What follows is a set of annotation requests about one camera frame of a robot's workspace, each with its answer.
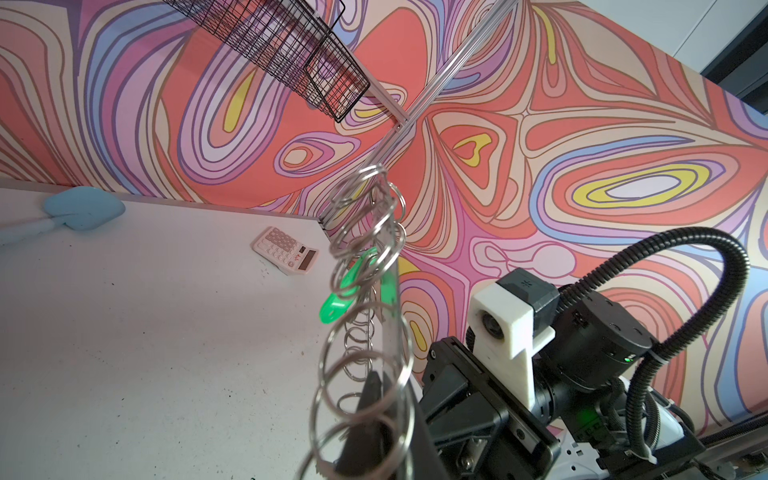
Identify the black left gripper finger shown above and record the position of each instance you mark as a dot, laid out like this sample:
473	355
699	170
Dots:
368	444

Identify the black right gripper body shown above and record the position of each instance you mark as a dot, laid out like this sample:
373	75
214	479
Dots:
476	428

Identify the green tagged key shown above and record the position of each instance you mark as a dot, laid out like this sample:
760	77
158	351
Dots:
357	271

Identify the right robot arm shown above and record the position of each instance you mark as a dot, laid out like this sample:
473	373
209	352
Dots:
581	394

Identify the light blue spatula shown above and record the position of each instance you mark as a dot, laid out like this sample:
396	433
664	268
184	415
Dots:
79	209

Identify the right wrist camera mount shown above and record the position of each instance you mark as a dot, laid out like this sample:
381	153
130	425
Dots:
511	320

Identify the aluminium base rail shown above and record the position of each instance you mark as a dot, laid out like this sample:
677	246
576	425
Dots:
738	452

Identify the black wire basket back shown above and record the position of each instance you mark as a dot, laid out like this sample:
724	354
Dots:
291	43

